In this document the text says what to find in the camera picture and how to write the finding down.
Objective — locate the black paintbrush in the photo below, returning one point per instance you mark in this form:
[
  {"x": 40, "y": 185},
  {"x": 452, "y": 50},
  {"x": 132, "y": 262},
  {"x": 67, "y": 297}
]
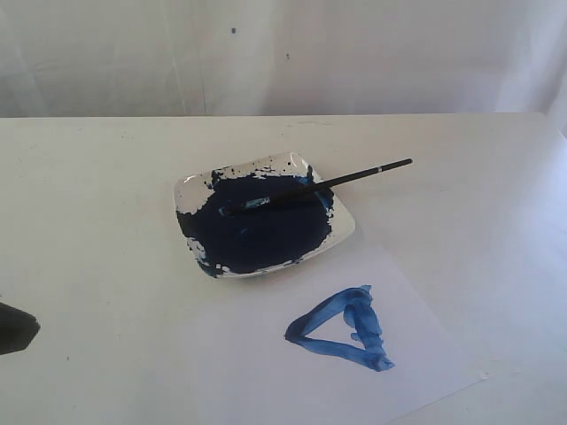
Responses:
[{"x": 289, "y": 195}]

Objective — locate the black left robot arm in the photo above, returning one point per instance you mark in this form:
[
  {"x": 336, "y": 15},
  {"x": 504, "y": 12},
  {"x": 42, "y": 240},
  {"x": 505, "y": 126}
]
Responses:
[{"x": 17, "y": 329}]

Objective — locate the white dish with blue paint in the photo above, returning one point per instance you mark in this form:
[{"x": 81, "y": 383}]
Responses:
[{"x": 264, "y": 240}]

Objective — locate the white paper sheet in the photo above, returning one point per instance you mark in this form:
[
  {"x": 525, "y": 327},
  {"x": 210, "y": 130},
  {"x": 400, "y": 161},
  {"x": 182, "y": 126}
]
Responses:
[{"x": 243, "y": 366}]

